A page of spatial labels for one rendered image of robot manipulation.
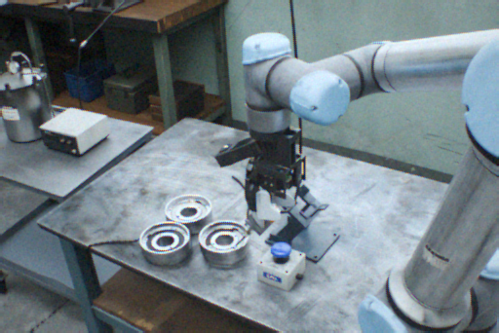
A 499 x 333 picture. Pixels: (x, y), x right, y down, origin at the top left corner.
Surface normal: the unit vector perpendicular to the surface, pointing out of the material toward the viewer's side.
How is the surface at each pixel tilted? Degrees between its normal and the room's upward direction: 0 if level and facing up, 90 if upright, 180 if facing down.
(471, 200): 91
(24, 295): 0
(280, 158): 90
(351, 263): 0
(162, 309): 0
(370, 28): 90
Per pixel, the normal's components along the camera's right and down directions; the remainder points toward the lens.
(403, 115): -0.54, 0.47
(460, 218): -0.84, 0.33
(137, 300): -0.06, -0.85
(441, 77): -0.69, 0.64
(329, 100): 0.56, 0.41
